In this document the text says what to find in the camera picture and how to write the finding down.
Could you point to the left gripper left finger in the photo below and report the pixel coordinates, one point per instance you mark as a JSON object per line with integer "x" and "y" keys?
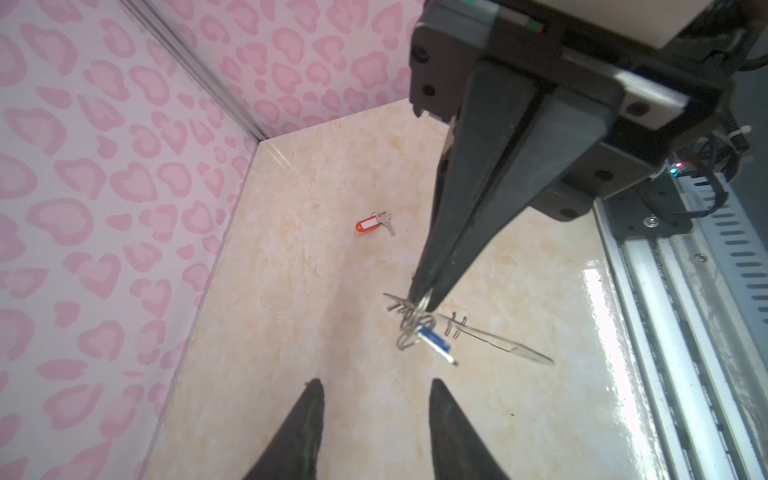
{"x": 293, "y": 451}

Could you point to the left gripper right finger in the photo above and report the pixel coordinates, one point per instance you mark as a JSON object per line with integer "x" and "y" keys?
{"x": 457, "y": 450}

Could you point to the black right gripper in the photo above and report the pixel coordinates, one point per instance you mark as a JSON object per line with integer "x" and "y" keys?
{"x": 545, "y": 110}

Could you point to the key with blue tag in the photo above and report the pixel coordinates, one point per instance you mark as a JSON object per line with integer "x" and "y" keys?
{"x": 424, "y": 334}

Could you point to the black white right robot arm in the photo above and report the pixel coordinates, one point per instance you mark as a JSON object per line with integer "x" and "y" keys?
{"x": 729, "y": 30}

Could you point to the key with red tag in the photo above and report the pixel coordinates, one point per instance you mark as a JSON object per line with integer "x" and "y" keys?
{"x": 374, "y": 221}

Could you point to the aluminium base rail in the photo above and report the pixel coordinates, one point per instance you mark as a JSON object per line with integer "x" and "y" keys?
{"x": 692, "y": 282}

